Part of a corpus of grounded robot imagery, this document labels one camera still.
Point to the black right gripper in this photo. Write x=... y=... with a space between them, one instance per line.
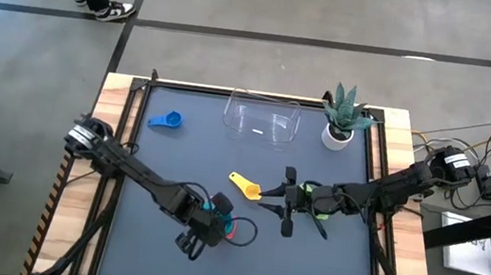
x=313 y=201

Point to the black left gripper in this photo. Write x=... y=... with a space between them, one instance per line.
x=207 y=227

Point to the red measuring cup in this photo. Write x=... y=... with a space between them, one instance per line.
x=232 y=233

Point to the yellow measuring cup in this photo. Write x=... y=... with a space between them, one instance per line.
x=248 y=190

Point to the green measuring cup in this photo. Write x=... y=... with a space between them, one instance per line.
x=323 y=217

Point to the blue measuring cup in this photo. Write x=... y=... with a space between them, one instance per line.
x=172 y=119

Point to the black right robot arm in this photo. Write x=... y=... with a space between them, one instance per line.
x=391 y=185

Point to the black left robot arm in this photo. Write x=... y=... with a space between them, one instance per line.
x=141 y=171

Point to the clear plastic basket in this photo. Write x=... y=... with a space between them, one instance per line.
x=240 y=122

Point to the blue grey table mat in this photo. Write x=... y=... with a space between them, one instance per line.
x=162 y=264

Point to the snake plant in white pot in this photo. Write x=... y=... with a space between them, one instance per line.
x=336 y=137

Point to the yellow black hazard tape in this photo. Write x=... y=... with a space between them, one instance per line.
x=47 y=216

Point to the black stand leg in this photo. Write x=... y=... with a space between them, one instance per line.
x=466 y=233

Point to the white paper sheet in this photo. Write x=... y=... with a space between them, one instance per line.
x=467 y=257

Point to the black power strip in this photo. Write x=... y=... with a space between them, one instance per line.
x=486 y=183

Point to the black table frame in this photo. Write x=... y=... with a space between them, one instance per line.
x=176 y=86

